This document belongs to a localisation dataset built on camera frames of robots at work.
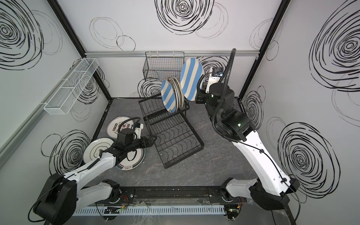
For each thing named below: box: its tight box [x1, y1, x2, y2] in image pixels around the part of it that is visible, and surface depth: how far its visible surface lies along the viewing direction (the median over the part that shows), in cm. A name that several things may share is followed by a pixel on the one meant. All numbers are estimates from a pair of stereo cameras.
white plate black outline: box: [82, 137, 114, 164], surface depth 92 cm
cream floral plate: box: [172, 76, 185, 109], surface depth 77 cm
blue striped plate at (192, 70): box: [180, 57, 204, 101], surface depth 67 cm
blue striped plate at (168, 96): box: [160, 80, 177, 114], surface depth 83 cm
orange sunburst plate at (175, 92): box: [167, 76, 180, 112], surface depth 75 cm
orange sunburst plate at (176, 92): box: [168, 76, 181, 113], surface depth 75 cm
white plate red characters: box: [106, 116, 135, 139], surface depth 104 cm
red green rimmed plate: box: [115, 148, 146, 171], surface depth 84 cm
